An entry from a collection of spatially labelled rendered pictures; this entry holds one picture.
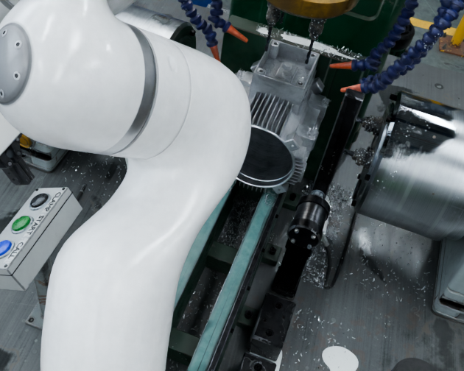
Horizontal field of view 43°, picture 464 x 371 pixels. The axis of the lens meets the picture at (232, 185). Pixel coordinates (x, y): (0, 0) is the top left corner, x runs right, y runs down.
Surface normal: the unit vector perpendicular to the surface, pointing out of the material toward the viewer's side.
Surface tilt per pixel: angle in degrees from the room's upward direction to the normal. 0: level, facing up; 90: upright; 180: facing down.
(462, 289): 90
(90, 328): 44
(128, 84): 62
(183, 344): 0
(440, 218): 85
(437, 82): 0
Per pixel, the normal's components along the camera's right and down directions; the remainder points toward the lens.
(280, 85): -0.32, 0.68
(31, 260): 0.88, -0.03
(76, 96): 0.44, 0.40
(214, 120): 0.74, 0.19
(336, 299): 0.13, -0.65
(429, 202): -0.28, 0.47
